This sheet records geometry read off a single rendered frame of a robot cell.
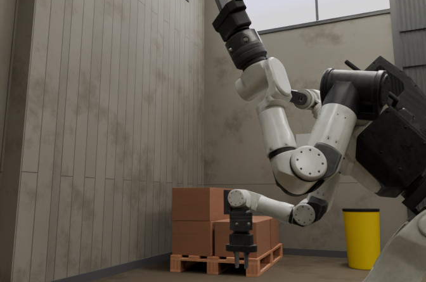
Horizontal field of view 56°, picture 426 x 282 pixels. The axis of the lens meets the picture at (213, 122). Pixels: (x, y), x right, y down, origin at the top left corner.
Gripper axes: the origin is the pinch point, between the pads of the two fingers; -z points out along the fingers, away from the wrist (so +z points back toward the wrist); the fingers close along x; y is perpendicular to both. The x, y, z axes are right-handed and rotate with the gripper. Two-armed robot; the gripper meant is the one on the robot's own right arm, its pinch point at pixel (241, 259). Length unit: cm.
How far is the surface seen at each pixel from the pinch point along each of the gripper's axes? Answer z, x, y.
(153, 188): 33, 198, -234
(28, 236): -3, 176, -53
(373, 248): -27, -22, -300
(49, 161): 49, 177, -67
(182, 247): -25, 145, -210
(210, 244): -21, 116, -212
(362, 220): -1, -15, -295
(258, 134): 107, 120, -370
